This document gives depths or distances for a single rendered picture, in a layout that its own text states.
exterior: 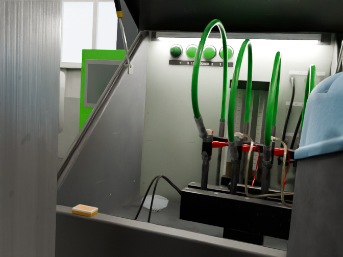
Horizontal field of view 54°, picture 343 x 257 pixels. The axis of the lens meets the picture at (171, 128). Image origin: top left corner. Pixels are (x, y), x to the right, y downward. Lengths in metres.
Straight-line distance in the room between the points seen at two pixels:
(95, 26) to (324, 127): 5.39
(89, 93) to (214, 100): 2.85
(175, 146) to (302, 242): 1.08
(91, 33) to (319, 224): 5.48
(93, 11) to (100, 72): 1.87
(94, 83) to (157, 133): 2.69
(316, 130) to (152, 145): 1.12
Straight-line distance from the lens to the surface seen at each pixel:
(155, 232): 0.74
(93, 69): 3.92
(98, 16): 5.59
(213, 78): 1.20
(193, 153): 1.23
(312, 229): 0.19
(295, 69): 1.17
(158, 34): 1.24
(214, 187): 0.97
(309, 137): 0.19
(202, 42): 0.78
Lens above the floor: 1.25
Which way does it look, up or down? 7 degrees down
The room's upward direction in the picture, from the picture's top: 4 degrees clockwise
